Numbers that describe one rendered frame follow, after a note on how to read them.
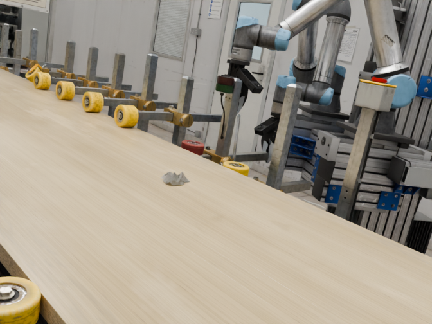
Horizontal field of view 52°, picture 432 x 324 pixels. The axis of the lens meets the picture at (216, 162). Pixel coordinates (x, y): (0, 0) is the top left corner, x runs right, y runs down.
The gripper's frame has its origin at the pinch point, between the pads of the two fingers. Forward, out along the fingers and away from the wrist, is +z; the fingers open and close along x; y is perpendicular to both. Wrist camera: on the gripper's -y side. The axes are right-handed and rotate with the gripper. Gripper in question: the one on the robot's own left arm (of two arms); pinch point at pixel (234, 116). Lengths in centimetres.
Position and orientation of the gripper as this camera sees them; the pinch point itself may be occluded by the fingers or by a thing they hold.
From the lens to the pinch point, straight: 164.8
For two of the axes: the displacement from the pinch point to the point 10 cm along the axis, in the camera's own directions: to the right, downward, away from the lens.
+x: -7.2, 0.4, -7.0
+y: -6.8, -3.0, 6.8
